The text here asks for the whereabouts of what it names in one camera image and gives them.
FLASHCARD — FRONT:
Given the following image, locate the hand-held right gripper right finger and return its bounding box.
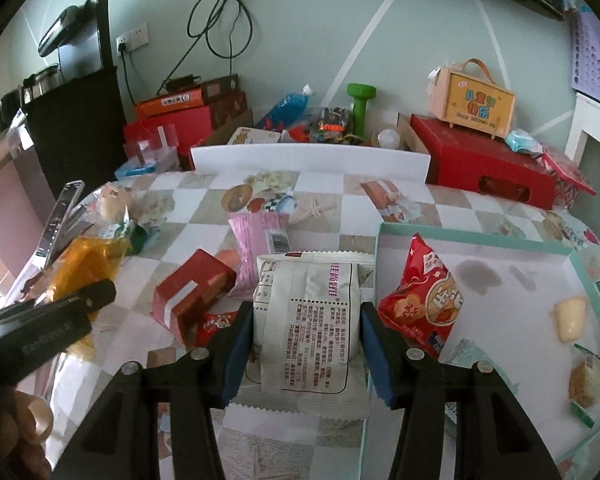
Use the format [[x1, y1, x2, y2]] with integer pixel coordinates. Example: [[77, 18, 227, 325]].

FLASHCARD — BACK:
[[359, 301, 563, 480]]

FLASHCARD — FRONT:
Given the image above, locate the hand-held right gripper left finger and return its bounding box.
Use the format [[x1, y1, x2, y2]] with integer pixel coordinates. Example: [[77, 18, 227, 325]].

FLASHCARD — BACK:
[[52, 301, 256, 480]]

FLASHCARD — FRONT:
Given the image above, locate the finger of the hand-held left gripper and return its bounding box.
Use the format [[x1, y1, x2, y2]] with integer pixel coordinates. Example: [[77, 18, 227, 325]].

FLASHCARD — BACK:
[[50, 279, 117, 322]]

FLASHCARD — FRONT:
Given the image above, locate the red snack packet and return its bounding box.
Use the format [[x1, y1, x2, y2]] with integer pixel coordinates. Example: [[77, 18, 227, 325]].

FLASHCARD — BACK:
[[377, 234, 464, 358]]

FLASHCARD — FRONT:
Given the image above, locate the white snack packet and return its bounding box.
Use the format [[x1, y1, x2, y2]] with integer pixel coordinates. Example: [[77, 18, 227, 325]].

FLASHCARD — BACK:
[[230, 251, 376, 421]]

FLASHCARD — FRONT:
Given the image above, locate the steamed cake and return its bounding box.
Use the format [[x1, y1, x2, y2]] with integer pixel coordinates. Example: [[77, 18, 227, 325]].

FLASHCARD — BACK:
[[87, 184, 132, 236]]

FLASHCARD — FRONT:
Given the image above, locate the teal tray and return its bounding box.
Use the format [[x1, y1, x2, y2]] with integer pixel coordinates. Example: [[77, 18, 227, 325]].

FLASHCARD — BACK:
[[362, 222, 600, 480]]

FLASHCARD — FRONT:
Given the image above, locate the cream jelly cup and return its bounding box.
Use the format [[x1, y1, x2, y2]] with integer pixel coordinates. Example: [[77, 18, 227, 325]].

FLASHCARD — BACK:
[[552, 296, 589, 345]]

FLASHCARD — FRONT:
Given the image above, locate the clear green-trimmed cake packet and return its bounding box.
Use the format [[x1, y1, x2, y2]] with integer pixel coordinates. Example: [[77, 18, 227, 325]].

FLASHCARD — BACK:
[[569, 345, 600, 428]]

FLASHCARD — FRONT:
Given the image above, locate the person's left hand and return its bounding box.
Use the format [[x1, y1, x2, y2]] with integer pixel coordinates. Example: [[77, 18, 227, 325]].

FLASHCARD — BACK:
[[0, 385, 53, 480]]

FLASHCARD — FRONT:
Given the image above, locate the yellow snack bag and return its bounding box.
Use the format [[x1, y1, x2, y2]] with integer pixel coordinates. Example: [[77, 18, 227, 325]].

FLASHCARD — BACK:
[[45, 235, 132, 356]]

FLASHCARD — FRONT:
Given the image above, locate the orange-red snack bag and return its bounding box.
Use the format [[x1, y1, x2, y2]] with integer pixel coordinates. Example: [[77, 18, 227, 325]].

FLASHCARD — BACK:
[[197, 310, 241, 347]]

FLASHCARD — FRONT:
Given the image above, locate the green snack packet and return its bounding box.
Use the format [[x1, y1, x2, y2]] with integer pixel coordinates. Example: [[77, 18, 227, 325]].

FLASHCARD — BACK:
[[129, 220, 162, 257]]

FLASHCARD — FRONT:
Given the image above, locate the red box with white strip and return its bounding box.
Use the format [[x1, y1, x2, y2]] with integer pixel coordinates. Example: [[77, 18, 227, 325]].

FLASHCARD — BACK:
[[151, 249, 237, 347]]

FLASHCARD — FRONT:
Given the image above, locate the pink snack packet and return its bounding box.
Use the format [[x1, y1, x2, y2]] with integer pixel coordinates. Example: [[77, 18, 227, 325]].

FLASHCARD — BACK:
[[228, 211, 291, 297]]

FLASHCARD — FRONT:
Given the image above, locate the clear plastic box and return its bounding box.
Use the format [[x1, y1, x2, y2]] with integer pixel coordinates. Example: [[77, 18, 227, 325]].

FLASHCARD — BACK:
[[124, 127, 179, 168]]

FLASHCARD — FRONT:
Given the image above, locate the black cabinet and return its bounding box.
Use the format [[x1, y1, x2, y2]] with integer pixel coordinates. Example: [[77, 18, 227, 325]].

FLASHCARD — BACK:
[[24, 0, 127, 192]]

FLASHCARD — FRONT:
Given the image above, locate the red gift box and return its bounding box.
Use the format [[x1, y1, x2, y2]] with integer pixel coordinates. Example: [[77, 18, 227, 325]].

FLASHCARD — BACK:
[[124, 92, 253, 171]]

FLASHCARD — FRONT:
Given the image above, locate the orange box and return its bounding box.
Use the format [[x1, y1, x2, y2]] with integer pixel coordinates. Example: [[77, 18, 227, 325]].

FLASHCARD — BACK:
[[135, 87, 204, 119]]

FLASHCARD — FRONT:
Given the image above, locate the black thermos jug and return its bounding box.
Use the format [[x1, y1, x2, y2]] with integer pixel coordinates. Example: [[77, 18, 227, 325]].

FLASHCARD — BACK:
[[0, 87, 24, 127]]

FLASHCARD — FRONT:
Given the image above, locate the steel kettle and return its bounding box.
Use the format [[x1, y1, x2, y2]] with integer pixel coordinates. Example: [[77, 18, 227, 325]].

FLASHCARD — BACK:
[[22, 65, 64, 103]]

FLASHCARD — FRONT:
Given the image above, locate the flat red box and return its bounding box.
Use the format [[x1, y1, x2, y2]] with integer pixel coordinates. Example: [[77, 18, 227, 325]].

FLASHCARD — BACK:
[[411, 114, 557, 211]]

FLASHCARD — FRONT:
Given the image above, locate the toy card box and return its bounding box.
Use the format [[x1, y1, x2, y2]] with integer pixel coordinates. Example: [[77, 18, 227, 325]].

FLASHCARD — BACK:
[[227, 127, 282, 147]]

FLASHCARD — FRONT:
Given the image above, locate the cardboard box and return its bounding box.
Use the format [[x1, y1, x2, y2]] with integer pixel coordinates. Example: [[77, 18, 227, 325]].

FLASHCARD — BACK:
[[200, 110, 428, 161]]

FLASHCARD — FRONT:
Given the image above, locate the dark brown box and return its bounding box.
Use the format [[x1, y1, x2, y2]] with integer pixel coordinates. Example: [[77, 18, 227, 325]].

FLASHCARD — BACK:
[[200, 76, 241, 107]]

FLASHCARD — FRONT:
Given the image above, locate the pile of small toys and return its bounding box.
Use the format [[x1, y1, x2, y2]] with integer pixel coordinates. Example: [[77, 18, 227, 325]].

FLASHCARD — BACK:
[[290, 106, 361, 147]]

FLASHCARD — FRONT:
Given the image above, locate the green dumbbell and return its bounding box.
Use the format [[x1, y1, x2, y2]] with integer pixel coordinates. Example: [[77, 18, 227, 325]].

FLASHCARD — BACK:
[[347, 83, 377, 139]]

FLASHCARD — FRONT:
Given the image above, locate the blue liquid bottle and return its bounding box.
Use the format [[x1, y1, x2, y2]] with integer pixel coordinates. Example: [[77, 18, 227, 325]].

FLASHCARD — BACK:
[[255, 85, 314, 132]]

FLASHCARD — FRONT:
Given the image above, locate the blue mask pack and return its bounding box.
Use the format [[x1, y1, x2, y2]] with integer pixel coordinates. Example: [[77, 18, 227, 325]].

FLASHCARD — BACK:
[[505, 129, 544, 154]]

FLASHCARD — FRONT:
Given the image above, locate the red patterned bag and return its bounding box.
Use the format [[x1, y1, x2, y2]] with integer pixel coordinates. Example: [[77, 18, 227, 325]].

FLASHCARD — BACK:
[[540, 150, 597, 197]]

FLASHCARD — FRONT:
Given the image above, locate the yellow cartoon gift box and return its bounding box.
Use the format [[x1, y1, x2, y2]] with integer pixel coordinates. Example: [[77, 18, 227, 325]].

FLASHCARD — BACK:
[[427, 58, 517, 139]]

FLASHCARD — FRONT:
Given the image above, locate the white cabinet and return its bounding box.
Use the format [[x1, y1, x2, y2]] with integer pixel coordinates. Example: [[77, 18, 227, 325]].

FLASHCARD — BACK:
[[565, 92, 600, 196]]

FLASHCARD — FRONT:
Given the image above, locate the purple perforated board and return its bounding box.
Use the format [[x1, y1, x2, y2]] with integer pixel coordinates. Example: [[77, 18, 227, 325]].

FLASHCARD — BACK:
[[570, 7, 600, 111]]

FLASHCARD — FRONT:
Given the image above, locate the white wall socket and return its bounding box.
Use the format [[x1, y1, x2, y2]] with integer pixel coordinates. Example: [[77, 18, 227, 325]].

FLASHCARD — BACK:
[[116, 24, 150, 54]]

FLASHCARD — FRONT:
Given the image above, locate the black cable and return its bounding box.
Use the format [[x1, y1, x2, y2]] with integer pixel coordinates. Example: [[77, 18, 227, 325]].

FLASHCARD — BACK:
[[157, 0, 254, 95]]

